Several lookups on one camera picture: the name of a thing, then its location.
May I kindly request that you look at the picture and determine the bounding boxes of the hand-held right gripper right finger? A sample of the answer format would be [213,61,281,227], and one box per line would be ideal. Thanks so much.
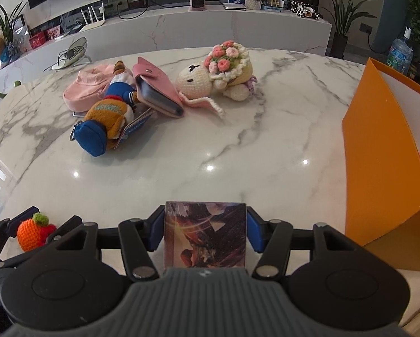
[247,206,367,282]

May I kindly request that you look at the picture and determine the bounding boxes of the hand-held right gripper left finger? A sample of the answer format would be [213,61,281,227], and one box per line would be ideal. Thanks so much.
[46,204,166,282]

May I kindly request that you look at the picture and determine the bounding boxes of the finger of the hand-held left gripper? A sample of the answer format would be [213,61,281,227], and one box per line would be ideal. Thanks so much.
[0,206,35,253]
[46,215,85,245]

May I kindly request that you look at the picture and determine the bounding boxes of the orange crochet fruit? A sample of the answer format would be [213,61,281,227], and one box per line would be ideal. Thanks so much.
[17,212,58,252]

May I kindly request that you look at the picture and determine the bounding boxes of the dark printed card box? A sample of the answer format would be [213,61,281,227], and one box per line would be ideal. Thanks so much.
[164,201,247,271]

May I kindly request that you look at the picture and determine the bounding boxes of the bear plush with blue cap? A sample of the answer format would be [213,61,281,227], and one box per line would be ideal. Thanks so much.
[70,60,158,157]

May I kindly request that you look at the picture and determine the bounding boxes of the pink snap wallet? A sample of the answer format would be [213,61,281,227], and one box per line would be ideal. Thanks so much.
[133,57,185,119]

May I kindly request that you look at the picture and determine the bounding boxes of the pink mini backpack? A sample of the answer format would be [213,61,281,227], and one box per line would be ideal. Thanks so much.
[63,64,133,116]

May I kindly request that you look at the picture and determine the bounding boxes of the orange cardboard box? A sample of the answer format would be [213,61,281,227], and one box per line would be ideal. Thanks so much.
[342,58,420,272]

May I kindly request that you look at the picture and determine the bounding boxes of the crochet bunny with flowers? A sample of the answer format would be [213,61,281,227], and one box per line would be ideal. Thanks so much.
[176,40,258,116]

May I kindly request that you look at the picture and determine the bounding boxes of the green toy figure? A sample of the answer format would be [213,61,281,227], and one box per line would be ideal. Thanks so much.
[0,80,21,99]

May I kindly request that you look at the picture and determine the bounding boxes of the white desk fan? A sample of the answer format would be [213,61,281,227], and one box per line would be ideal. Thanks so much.
[43,37,91,72]

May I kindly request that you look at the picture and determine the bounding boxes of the red gift box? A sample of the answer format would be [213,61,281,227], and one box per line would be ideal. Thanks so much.
[29,31,47,50]

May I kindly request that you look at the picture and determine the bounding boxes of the white gift bag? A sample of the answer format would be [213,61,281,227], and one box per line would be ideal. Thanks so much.
[13,24,31,53]

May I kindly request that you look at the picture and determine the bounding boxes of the green plant in glass vase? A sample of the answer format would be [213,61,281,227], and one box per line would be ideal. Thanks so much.
[0,2,28,62]

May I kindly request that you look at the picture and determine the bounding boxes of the white router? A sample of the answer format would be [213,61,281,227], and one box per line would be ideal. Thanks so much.
[80,3,107,33]

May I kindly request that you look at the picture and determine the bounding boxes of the marble television console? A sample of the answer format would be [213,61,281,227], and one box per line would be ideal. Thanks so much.
[0,7,333,104]

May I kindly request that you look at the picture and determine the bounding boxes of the potted long-leaf plant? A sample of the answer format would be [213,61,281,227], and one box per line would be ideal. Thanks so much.
[317,0,377,58]

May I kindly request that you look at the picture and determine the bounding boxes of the large water bottle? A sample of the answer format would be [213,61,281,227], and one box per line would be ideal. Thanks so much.
[385,26,414,76]

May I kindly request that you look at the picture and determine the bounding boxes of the black white toy cars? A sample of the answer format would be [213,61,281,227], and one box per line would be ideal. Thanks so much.
[289,0,323,20]

